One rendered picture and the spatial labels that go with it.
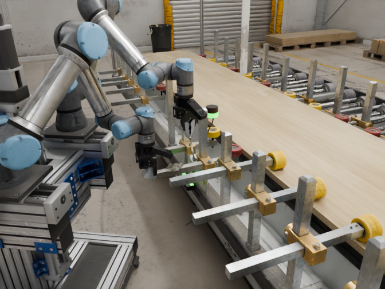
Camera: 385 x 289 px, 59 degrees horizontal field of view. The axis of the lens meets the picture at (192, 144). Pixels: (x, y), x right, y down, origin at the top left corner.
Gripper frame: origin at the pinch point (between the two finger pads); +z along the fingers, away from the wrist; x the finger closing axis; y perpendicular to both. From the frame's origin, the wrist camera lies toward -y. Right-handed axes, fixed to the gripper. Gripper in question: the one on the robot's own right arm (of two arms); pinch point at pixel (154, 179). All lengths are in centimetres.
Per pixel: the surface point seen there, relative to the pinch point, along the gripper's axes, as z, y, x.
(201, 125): -22.3, -25.2, -2.2
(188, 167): -3.1, -16.8, 1.5
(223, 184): -3.5, -25.0, 22.1
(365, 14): 4, -750, -595
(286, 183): -8, -46, 38
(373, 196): -8, -71, 59
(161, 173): -3.0, -3.4, 1.5
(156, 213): 82, -19, -83
